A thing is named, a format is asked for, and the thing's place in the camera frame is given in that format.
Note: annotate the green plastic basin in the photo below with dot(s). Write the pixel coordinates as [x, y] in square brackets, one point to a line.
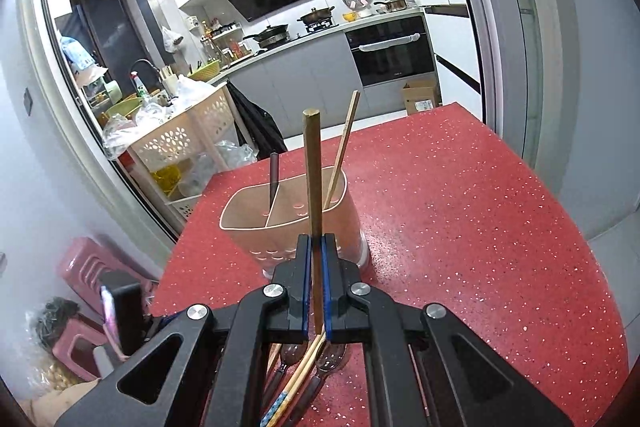
[205, 72]

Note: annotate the grey kitchen cabinet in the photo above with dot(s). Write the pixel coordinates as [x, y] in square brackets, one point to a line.
[310, 77]

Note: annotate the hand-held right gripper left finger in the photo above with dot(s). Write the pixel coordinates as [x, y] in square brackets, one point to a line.
[305, 292]

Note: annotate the white spray bottle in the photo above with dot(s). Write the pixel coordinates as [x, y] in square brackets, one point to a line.
[139, 86]

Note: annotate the pink plastic stool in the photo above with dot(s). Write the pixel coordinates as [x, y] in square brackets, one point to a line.
[75, 347]
[82, 264]

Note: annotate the dark wooden chopstick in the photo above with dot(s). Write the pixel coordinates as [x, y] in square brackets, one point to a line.
[312, 167]

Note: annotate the beige utensil holder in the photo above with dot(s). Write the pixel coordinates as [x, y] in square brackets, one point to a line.
[280, 229]

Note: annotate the black built-in oven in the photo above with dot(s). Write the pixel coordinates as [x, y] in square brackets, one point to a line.
[390, 64]

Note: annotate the small steel pot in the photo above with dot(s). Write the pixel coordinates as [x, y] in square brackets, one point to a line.
[395, 4]

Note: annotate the white hanging plastic bag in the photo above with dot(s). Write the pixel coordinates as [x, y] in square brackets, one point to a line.
[171, 39]

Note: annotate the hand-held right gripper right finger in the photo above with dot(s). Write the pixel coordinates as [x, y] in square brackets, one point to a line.
[328, 292]

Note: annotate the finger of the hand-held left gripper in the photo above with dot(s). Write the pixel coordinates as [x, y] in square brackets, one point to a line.
[165, 321]

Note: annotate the black wok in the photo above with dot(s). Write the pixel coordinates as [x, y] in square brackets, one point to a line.
[272, 34]

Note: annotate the yellow bowl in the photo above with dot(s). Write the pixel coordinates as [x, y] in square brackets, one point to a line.
[350, 16]

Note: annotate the bamboo chopstick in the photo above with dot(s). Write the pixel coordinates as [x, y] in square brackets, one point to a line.
[345, 142]

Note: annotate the black plastic bag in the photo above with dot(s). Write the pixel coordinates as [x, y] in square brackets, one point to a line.
[52, 317]

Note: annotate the cardboard box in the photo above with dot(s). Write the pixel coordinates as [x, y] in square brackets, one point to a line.
[417, 99]

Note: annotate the light green bowl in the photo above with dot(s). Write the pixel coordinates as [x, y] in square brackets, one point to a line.
[122, 107]

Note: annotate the clear plastic bag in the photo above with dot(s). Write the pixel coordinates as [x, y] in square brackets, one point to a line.
[192, 92]

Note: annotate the beige perforated storage cart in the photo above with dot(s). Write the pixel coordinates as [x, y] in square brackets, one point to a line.
[165, 142]

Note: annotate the brown cooking pot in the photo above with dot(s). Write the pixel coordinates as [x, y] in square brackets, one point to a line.
[316, 13]

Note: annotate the plain wooden chopstick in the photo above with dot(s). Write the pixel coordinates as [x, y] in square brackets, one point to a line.
[272, 357]

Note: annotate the dark wall switch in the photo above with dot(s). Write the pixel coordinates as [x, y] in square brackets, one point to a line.
[27, 103]

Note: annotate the blue patterned wooden chopstick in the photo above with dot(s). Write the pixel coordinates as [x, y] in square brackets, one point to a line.
[276, 409]

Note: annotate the seasoning rack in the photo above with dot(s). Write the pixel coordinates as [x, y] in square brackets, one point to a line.
[227, 42]

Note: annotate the blue plastic bag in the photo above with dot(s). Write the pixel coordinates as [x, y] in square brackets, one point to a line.
[75, 54]

